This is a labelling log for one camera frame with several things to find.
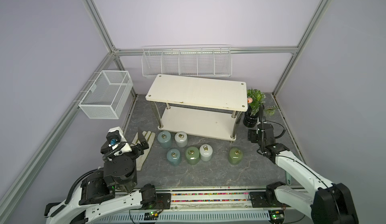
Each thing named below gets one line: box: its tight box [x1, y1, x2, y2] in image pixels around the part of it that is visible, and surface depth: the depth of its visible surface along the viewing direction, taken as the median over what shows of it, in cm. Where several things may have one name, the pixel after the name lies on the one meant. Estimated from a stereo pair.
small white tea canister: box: [174, 131, 188, 148], surface depth 91 cm
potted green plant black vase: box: [243, 88, 279, 129], surface depth 84 cm
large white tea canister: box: [199, 143, 214, 162], surface depth 85 cm
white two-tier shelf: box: [145, 74, 249, 143], surface depth 81 cm
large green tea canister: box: [184, 146, 201, 166], surface depth 82 cm
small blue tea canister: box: [166, 148, 181, 167], surface depth 83 cm
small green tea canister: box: [228, 147, 244, 165], surface depth 84 cm
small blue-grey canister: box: [157, 130, 172, 149], surface depth 90 cm
